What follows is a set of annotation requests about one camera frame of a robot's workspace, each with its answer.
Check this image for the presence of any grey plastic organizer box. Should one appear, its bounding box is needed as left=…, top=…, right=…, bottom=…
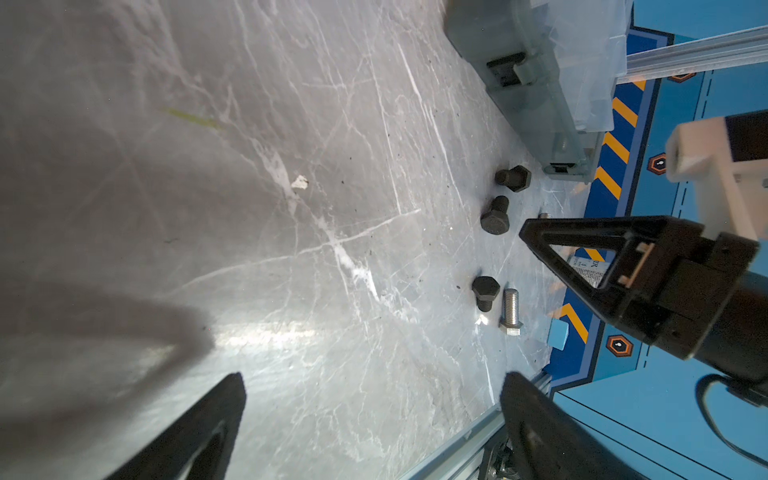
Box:
left=444, top=1, right=633, bottom=183

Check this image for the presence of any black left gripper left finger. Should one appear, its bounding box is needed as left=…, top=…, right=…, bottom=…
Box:
left=108, top=373, right=246, bottom=479

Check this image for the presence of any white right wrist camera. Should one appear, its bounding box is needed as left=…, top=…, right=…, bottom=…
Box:
left=665, top=110, right=767, bottom=241

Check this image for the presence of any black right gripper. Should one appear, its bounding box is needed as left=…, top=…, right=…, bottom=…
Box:
left=519, top=216, right=767, bottom=384

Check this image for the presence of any black bolt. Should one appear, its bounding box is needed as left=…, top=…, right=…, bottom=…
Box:
left=480, top=195, right=510, bottom=235
left=471, top=276, right=501, bottom=313
left=494, top=165, right=531, bottom=193

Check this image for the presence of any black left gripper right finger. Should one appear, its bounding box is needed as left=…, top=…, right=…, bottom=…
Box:
left=500, top=372, right=642, bottom=480

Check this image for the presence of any right aluminium corner post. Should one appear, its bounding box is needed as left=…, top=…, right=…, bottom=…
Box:
left=616, top=25, right=767, bottom=84

